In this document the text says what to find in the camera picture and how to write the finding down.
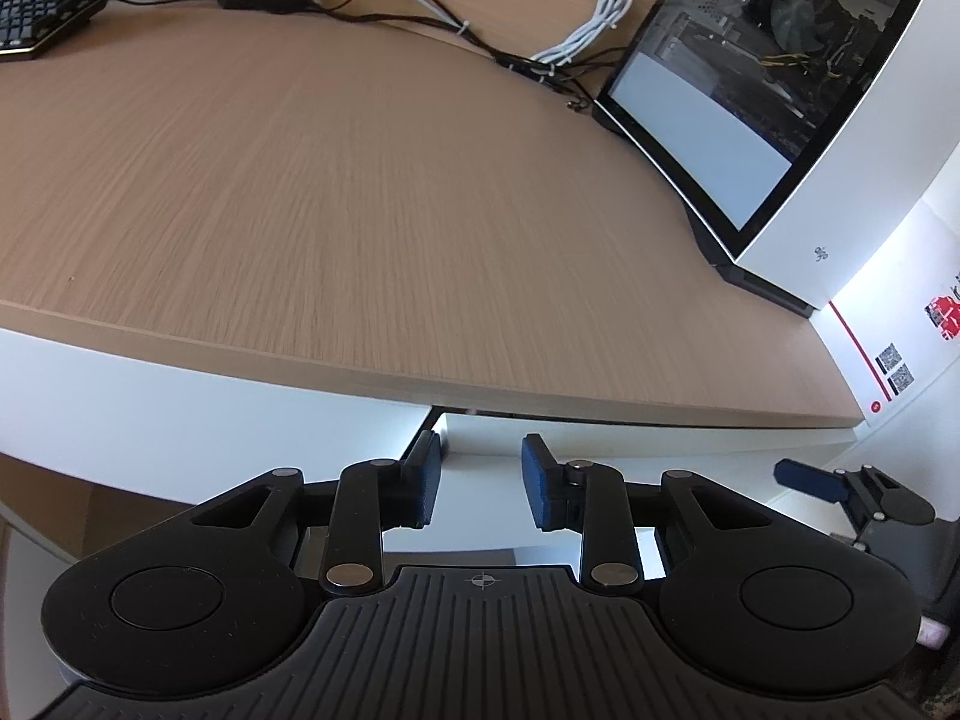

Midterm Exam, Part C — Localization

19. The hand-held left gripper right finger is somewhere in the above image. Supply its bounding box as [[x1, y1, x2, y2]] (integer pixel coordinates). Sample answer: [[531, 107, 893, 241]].
[[521, 433, 777, 599]]

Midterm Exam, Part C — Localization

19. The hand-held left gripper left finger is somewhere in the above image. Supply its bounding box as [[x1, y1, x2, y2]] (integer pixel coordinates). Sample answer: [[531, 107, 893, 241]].
[[191, 429, 443, 599]]

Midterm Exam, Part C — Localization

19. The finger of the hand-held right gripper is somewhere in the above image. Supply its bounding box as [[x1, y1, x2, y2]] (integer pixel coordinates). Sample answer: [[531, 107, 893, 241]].
[[775, 457, 936, 541]]

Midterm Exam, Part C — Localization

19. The white drawer with wooden inside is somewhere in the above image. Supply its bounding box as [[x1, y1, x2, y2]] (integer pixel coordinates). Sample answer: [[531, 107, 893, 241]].
[[431, 409, 863, 563]]

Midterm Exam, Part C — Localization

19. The dark cloth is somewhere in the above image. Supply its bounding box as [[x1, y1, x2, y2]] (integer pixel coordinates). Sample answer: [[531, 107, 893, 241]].
[[874, 517, 960, 720]]

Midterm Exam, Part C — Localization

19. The white cardboard box red stripe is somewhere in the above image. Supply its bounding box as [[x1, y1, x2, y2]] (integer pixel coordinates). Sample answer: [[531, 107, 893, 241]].
[[829, 199, 960, 436]]

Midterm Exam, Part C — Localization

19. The white computer case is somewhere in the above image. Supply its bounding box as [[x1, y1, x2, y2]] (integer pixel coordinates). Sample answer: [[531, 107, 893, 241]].
[[592, 0, 960, 312]]

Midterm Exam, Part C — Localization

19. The black keyboard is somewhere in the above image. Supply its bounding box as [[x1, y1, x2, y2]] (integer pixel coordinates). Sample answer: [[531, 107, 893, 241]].
[[0, 0, 110, 63]]

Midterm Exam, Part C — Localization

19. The black cable bundle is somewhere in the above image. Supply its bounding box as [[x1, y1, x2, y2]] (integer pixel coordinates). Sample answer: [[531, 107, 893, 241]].
[[202, 0, 597, 112]]

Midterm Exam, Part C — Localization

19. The bundled white cable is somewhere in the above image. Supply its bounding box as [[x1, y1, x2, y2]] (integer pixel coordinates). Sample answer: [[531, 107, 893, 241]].
[[529, 0, 635, 67]]

